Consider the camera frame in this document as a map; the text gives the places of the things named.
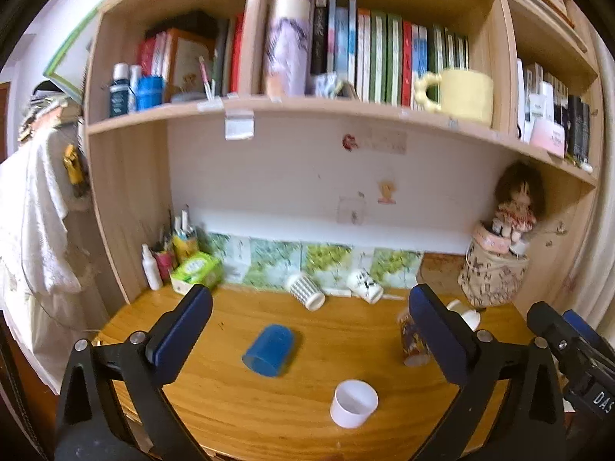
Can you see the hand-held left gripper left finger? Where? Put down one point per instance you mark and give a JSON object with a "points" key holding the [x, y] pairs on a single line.
{"points": [[185, 321]]}

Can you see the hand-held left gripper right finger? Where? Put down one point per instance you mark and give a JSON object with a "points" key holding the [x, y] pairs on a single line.
{"points": [[439, 331]]}

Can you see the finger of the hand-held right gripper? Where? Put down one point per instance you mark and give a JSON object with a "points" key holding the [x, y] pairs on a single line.
{"points": [[581, 326], [552, 326]]}

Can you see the blue plastic cup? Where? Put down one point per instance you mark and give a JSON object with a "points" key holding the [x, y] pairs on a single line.
{"points": [[269, 348]]}

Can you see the colourful printed cup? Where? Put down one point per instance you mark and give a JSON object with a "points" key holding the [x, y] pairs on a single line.
{"points": [[413, 343]]}

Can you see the plain white cup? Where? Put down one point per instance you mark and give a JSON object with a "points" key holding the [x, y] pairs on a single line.
{"points": [[468, 317]]}

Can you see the white cup with black faces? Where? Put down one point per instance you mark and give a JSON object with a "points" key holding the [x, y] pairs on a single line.
{"points": [[365, 285]]}

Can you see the small white plastic cup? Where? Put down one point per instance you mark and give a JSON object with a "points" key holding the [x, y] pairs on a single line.
{"points": [[354, 403]]}

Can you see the white cup with grid pattern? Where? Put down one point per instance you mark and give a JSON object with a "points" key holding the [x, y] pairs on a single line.
{"points": [[305, 290]]}

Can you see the row of upright books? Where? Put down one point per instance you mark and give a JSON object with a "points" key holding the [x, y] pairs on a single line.
{"points": [[384, 53]]}

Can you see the green tissue box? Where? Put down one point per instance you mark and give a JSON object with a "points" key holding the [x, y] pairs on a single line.
{"points": [[197, 271]]}

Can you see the white spray bottle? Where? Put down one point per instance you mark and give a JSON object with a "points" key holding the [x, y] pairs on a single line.
{"points": [[153, 271]]}

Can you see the pink pen holder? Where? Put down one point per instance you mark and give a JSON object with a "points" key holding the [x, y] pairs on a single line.
{"points": [[163, 261]]}

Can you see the yellow pen holder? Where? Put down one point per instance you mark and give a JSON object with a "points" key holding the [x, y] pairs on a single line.
{"points": [[185, 247]]}

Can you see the beige patterned fabric bag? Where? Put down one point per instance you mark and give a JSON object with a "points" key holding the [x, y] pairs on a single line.
{"points": [[495, 278]]}

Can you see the pink round box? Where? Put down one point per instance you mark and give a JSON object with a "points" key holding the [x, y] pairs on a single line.
{"points": [[490, 239]]}

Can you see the doll with brown hair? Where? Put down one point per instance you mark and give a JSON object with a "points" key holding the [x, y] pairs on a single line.
{"points": [[519, 197]]}

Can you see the wooden bookshelf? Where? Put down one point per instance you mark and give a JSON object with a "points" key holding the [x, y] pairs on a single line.
{"points": [[129, 192]]}

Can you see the green leaf print panel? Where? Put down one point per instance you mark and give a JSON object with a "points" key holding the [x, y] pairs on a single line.
{"points": [[317, 259]]}

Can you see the yellow figure sticker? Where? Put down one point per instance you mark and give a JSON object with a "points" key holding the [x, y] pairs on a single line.
{"points": [[386, 192]]}

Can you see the white lace cloth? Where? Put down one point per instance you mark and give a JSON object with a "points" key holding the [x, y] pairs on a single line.
{"points": [[33, 230]]}

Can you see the yellow toy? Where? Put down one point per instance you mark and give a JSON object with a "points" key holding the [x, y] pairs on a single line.
{"points": [[74, 163]]}

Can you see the clear plastic label holder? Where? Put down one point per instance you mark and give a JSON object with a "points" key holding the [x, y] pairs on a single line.
{"points": [[239, 125]]}

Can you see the row of small boxes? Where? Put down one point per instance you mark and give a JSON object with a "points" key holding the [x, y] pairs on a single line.
{"points": [[557, 120]]}

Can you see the red sticker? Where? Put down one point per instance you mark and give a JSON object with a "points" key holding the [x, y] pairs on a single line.
{"points": [[350, 141]]}

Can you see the blue jar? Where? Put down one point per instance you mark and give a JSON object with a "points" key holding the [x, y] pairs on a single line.
{"points": [[150, 93]]}

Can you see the yellow mug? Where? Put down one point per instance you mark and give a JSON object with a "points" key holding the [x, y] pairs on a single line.
{"points": [[466, 96]]}

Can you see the dark blue bottle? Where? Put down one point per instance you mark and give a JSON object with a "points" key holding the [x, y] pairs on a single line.
{"points": [[118, 93]]}

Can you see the slim white bottle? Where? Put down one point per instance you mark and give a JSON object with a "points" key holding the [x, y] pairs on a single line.
{"points": [[134, 89]]}

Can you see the orange picture box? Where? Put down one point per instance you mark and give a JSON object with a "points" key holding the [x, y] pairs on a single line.
{"points": [[187, 65]]}

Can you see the group of red and grey books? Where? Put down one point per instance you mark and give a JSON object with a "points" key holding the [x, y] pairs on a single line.
{"points": [[230, 55]]}

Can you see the tall white printed cylinder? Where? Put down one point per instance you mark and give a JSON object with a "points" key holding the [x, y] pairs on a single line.
{"points": [[286, 48]]}

